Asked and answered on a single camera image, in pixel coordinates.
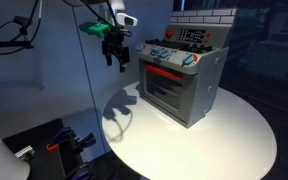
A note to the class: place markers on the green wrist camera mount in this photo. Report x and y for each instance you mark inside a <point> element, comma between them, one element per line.
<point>97,29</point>

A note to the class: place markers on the grey toy stove oven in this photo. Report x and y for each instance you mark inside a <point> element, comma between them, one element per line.
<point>203,33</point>

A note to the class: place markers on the round white table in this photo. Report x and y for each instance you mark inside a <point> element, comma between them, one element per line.
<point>232,142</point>

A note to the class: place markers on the red oven door handle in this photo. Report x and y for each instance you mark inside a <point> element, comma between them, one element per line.
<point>163,72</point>

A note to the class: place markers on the red round stove button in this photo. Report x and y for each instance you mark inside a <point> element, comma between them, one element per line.
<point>169,34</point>

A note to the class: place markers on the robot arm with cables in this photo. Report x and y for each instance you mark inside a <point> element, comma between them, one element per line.
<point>104,10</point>

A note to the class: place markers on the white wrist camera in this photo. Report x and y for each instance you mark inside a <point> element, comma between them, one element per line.
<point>126,20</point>

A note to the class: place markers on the blue stove knob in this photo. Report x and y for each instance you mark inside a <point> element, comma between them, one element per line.
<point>154,51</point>
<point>139,47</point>
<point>164,53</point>
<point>188,59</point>

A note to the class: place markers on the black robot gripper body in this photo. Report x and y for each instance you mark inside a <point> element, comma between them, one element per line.
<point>112,43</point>

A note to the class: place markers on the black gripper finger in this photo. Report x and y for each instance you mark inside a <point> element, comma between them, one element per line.
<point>123,58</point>
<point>108,56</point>

